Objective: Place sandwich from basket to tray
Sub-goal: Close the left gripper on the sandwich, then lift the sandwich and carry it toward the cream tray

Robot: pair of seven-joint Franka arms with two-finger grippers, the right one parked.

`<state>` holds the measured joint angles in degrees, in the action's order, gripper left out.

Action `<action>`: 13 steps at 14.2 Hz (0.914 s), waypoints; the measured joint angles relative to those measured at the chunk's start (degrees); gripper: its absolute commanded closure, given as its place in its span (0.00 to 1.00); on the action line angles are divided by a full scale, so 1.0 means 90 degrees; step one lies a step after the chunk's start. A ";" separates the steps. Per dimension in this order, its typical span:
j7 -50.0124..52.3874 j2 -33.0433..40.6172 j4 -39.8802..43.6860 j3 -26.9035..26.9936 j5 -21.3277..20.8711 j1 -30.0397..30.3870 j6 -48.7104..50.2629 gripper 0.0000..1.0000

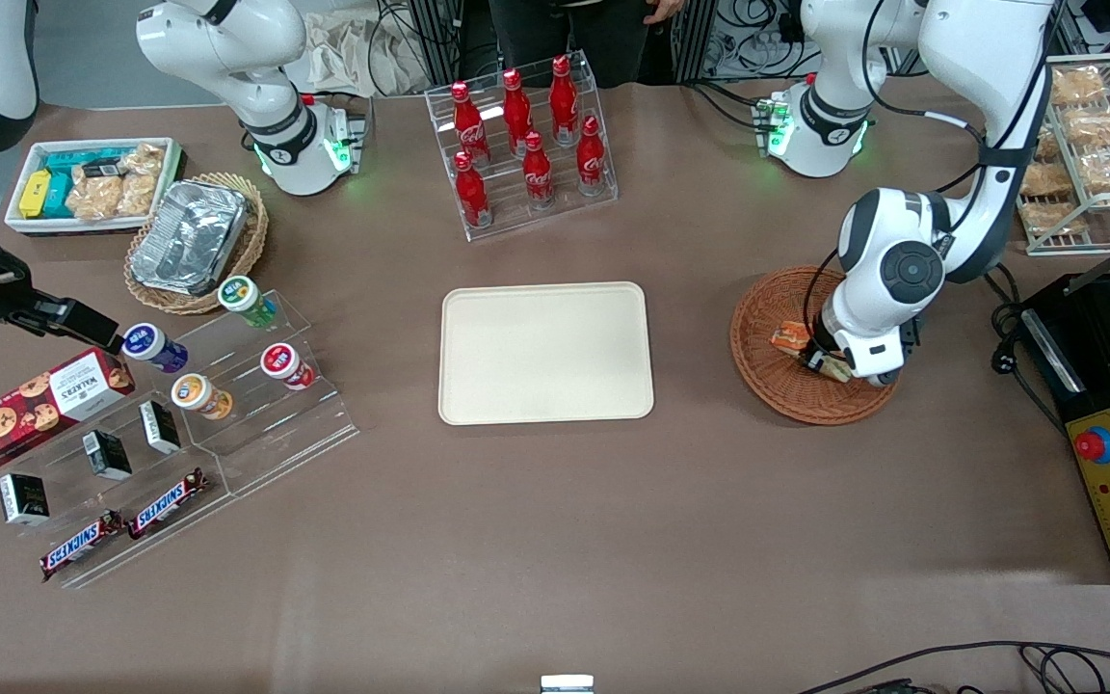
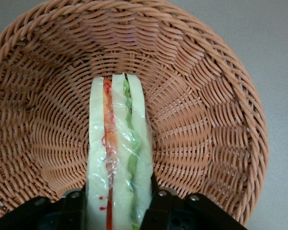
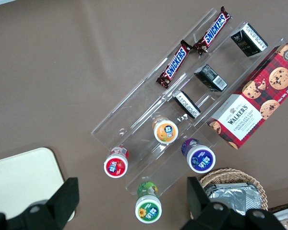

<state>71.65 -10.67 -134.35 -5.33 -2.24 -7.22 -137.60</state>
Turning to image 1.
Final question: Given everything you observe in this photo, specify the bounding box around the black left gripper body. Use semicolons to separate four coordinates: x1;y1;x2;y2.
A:
808;326;847;367

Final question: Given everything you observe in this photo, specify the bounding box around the triangular sandwich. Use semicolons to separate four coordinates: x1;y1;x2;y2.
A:
771;320;854;385

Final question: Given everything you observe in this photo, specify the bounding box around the brown round wicker basket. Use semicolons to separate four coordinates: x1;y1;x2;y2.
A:
730;266;904;426

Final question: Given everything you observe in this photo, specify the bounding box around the light oval wicker basket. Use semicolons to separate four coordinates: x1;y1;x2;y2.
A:
123;173;270;317

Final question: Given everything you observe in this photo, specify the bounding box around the aluminium foil tray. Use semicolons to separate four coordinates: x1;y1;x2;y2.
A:
140;179;249;296

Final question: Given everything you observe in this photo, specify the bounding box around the beige rectangular tray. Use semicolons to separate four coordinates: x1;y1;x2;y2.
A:
437;281;655;426

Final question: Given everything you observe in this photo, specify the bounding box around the purple lid cup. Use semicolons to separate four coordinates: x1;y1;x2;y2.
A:
120;322;191;376

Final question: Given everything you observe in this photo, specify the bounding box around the white plastic snack bin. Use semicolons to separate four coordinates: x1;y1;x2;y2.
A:
3;137;186;238

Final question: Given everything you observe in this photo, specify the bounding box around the red Walkers cookie box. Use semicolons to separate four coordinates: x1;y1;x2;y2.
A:
0;346;138;474

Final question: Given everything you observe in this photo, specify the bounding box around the yellow small box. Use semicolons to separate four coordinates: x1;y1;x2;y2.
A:
17;170;54;221

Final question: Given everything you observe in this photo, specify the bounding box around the short teal box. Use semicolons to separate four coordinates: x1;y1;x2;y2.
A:
39;173;75;219

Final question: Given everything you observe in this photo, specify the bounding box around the small black box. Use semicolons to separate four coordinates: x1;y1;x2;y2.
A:
138;399;183;456
0;472;51;527
81;429;134;483

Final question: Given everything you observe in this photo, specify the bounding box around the orange lid cup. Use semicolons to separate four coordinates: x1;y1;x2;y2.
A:
170;372;235;422

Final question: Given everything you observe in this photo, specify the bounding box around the long teal box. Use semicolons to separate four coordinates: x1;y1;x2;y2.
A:
40;148;128;180

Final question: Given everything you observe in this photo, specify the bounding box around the green lid cup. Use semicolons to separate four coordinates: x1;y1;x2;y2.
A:
217;275;279;330

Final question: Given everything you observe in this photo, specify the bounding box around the clear acrylic stepped riser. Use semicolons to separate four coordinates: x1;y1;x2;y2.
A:
0;386;233;591
162;287;361;499

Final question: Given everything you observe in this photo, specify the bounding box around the Snickers bar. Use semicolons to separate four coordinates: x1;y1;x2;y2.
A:
39;510;126;583
126;467;210;541

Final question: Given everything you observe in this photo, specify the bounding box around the red lid cup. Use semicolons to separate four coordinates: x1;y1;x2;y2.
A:
259;341;318;391

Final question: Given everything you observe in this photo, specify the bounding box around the black table appliance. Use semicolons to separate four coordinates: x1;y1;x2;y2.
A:
1019;224;1110;412

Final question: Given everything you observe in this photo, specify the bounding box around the red emergency stop button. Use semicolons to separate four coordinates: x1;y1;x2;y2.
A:
1072;424;1110;466

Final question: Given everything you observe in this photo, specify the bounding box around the clear acrylic bottle rack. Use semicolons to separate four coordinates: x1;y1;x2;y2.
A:
424;50;620;243

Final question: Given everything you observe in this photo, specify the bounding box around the red cola bottle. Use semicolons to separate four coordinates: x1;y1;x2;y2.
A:
501;68;536;156
549;55;581;147
449;81;491;166
453;151;494;230
521;132;557;209
575;116;609;198

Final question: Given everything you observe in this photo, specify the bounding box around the white cloth bag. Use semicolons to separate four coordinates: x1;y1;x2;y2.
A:
303;12;434;98

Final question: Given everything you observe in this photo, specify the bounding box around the person in dark clothes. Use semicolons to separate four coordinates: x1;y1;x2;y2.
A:
486;0;691;89

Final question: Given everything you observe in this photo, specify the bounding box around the black power cable with plug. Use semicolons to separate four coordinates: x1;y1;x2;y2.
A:
986;261;1072;438

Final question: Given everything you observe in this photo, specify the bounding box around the white wire rack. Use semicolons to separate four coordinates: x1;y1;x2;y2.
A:
1014;52;1110;257

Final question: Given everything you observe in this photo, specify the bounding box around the black cable bundle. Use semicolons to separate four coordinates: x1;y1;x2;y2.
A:
709;0;812;84

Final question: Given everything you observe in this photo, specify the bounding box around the aluminium frame post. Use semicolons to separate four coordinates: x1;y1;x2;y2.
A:
408;0;468;91
670;0;719;84

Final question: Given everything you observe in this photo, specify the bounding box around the black thin cable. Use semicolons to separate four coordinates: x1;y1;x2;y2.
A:
794;638;1110;694

